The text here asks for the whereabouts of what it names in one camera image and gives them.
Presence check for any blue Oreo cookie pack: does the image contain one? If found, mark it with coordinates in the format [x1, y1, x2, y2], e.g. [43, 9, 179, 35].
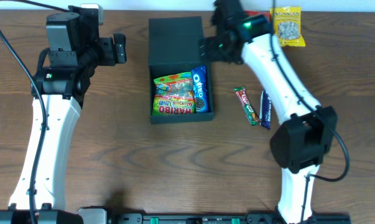
[191, 66, 209, 113]

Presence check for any red Hacks candy bag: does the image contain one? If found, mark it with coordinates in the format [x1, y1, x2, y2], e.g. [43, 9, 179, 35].
[245, 11, 271, 20]

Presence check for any black box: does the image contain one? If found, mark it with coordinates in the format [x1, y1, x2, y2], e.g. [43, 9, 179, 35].
[148, 16, 215, 124]

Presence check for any yellow snack bag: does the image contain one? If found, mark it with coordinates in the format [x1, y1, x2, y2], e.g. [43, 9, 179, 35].
[270, 6, 306, 47]

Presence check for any green Haribo candy bag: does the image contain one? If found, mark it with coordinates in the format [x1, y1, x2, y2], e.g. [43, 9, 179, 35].
[152, 72, 195, 116]

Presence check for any dark blue chocolate bar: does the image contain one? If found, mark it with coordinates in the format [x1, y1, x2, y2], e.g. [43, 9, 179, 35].
[259, 90, 272, 129]

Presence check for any red green KitKat bar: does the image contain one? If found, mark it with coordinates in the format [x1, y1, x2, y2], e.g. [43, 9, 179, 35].
[234, 86, 261, 126]

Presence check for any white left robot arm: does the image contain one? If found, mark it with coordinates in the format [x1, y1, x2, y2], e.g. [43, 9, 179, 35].
[0, 4, 127, 223]

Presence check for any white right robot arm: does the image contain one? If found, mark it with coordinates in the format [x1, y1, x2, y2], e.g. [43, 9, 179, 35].
[200, 0, 337, 223]

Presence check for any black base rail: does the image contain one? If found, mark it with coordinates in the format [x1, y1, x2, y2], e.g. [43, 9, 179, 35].
[112, 213, 351, 224]

